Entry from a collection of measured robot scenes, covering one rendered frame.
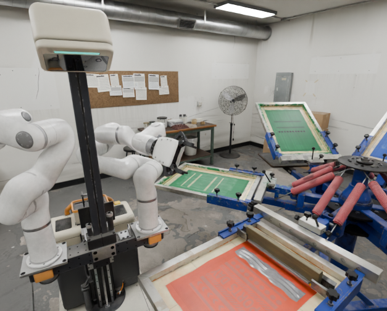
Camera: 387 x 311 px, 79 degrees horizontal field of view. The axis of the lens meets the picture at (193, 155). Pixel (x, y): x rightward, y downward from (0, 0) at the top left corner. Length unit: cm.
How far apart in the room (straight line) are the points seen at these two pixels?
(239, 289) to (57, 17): 119
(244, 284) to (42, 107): 384
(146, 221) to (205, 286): 39
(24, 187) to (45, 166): 9
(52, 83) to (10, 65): 53
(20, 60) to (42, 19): 351
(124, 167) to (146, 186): 13
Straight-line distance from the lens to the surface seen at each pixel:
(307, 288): 129
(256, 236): 135
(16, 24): 438
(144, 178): 104
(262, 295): 120
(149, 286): 116
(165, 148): 84
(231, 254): 135
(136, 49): 471
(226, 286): 120
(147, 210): 113
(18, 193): 91
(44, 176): 93
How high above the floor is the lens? 184
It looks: 19 degrees down
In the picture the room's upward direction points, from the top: straight up
